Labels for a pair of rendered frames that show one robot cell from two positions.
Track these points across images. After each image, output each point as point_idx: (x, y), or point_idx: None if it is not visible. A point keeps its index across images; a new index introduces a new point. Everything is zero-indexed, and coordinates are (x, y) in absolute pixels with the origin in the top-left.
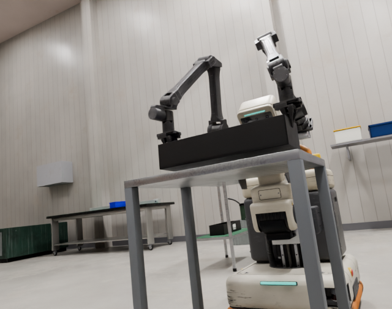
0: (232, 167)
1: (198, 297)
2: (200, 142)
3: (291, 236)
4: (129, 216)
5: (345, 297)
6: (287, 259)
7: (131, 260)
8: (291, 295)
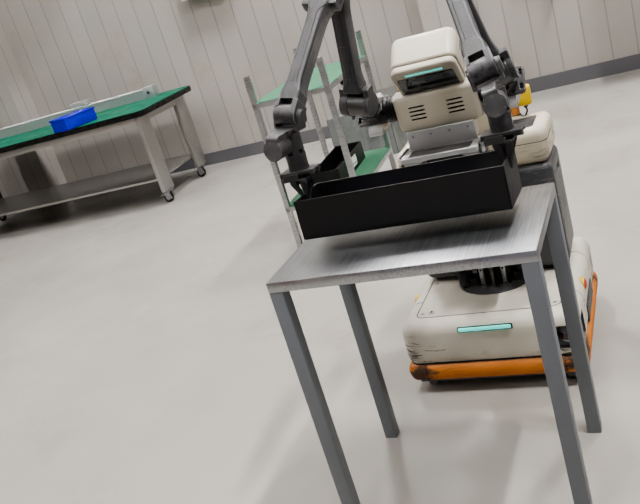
0: (443, 269)
1: (377, 376)
2: (370, 201)
3: None
4: (287, 330)
5: (584, 358)
6: (488, 274)
7: (304, 383)
8: (504, 341)
